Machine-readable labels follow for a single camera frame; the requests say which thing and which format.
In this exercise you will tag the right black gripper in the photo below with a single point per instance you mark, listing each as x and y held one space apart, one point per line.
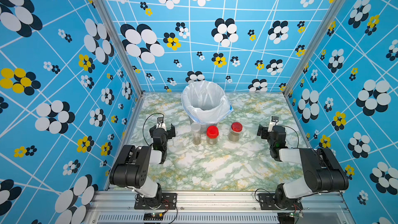
260 129

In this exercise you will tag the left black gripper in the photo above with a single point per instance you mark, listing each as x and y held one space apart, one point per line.
170 133

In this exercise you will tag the clear jar of mung beans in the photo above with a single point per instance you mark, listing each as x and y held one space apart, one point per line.
234 136

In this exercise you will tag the small red jar lid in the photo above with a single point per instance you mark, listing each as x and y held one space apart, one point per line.
236 127

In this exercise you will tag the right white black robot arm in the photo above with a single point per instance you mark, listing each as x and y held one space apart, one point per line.
321 170

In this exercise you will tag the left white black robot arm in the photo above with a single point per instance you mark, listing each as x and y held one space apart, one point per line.
132 166

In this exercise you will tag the tall clear jar white lid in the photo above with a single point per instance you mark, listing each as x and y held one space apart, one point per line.
196 136

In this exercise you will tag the clear jar large red lid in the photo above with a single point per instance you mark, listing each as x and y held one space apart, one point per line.
212 135

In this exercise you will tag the left green circuit board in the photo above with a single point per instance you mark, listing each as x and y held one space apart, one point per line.
153 217

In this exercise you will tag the green circuit board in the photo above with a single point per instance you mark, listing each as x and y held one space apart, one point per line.
289 218
153 217

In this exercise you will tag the right green circuit board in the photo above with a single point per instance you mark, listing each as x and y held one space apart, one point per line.
289 218

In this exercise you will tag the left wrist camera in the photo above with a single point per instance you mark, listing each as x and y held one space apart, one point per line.
160 123

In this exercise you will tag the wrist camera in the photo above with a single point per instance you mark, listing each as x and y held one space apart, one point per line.
160 123
273 122

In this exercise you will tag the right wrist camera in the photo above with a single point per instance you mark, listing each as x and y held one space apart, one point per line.
273 122

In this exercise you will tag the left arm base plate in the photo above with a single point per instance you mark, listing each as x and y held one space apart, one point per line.
160 202

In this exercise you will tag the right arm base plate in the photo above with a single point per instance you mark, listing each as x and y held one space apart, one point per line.
271 202

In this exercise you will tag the aluminium front frame rail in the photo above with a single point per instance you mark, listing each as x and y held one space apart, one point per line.
215 207

